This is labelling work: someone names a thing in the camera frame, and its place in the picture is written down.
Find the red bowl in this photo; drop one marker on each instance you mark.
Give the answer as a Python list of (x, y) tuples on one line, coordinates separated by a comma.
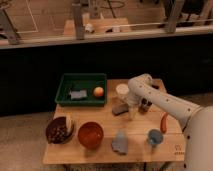
[(90, 135)]

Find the brown bowl with nuts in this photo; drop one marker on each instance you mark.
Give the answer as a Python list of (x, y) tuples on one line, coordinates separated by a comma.
[(60, 130)]

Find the orange peach fruit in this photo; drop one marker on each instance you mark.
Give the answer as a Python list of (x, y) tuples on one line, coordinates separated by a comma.
[(98, 92)]

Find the metal cup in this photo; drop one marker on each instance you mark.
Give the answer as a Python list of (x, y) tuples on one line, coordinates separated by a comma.
[(145, 105)]

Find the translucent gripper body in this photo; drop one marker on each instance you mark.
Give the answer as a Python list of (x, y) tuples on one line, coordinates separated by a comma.
[(133, 110)]

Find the blue sponge in tray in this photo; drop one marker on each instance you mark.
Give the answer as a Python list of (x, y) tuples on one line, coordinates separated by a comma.
[(77, 95)]

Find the white paper cup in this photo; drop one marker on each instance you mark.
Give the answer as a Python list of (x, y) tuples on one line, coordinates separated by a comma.
[(122, 91)]

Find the green plastic tray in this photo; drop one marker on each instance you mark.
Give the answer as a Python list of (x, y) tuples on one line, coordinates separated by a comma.
[(81, 81)]

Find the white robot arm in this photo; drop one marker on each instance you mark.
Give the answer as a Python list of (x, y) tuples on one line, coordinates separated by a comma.
[(195, 120)]

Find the blue mug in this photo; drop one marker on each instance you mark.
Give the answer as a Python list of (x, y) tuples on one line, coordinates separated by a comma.
[(155, 137)]

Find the crumpled blue cloth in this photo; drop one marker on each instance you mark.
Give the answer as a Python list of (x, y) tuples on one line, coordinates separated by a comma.
[(120, 143)]

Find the grey felt eraser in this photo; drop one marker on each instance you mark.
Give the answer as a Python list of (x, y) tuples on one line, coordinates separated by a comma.
[(120, 109)]

